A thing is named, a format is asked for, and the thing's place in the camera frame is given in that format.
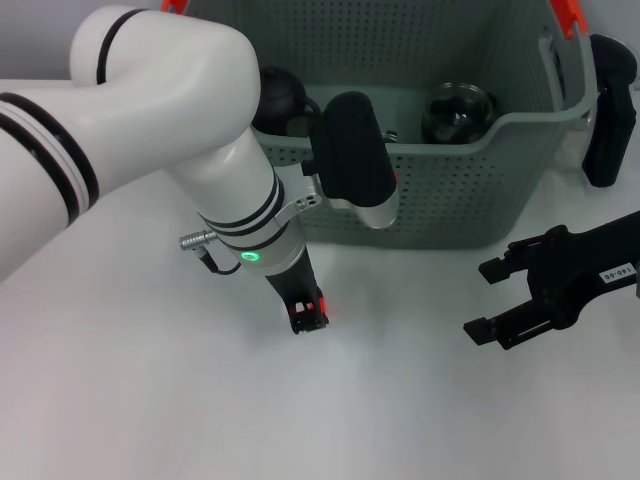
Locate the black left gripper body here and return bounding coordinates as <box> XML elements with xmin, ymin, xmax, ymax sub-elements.
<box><xmin>263</xmin><ymin>252</ymin><xmax>322</xmax><ymax>307</ymax></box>

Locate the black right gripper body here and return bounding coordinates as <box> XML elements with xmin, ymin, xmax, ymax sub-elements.
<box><xmin>523</xmin><ymin>210</ymin><xmax>640</xmax><ymax>330</ymax></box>

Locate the grey-green perforated storage bin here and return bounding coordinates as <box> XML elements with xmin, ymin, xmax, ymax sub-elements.
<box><xmin>187</xmin><ymin>0</ymin><xmax>599</xmax><ymax>249</ymax></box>

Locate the black curved stand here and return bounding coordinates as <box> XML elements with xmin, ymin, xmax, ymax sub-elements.
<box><xmin>581</xmin><ymin>33</ymin><xmax>637</xmax><ymax>189</ymax></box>

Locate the black clay teapot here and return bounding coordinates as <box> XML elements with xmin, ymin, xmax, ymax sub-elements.
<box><xmin>254</xmin><ymin>65</ymin><xmax>308</xmax><ymax>135</ymax></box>

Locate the left gripper cable with plugs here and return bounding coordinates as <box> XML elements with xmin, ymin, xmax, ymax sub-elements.
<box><xmin>178</xmin><ymin>228</ymin><xmax>242</xmax><ymax>275</ymax></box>

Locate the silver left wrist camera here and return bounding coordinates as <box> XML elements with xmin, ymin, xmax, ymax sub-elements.
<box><xmin>301</xmin><ymin>91</ymin><xmax>401</xmax><ymax>230</ymax></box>

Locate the orange bin handle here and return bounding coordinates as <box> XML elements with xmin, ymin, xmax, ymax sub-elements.
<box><xmin>160</xmin><ymin>0</ymin><xmax>589</xmax><ymax>40</ymax></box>

